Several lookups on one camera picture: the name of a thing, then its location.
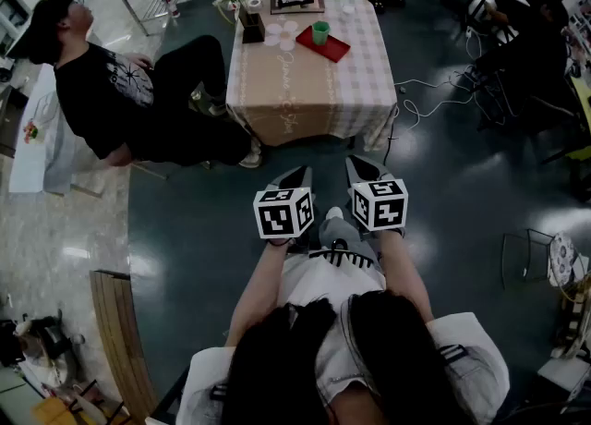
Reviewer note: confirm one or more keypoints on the green hexagonal cup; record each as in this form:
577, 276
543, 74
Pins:
320, 32

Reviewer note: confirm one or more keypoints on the table with checked tablecloth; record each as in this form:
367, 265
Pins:
295, 90

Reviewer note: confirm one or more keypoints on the black rectangular tray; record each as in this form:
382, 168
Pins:
279, 3

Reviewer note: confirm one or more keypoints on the person's white shirt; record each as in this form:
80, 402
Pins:
332, 284

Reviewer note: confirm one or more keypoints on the black claw hair clip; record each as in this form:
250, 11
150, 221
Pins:
341, 258

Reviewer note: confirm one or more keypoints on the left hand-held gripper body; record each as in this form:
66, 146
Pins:
281, 220

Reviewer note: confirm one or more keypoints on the white tape roll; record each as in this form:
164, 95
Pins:
255, 3

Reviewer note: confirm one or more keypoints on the black square vase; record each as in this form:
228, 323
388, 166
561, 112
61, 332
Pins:
253, 28

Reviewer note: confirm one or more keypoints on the person's white shoe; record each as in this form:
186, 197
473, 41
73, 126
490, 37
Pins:
334, 213

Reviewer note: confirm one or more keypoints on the person's left forearm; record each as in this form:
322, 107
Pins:
258, 289

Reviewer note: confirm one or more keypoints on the person's right forearm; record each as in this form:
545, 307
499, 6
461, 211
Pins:
406, 275

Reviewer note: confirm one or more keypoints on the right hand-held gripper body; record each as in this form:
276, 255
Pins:
378, 206

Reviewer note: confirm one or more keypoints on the person's grey trousers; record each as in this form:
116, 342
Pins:
339, 231

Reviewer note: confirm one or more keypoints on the red tray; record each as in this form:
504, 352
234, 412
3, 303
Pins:
332, 49

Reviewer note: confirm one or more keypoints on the black chair with patterned cushion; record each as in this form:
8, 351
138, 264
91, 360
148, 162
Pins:
561, 257

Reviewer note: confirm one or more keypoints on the small white bowl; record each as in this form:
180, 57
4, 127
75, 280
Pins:
348, 9

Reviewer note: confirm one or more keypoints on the wooden slatted bench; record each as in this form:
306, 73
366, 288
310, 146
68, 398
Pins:
120, 335

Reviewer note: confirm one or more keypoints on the white fabric sheet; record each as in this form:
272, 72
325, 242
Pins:
32, 164

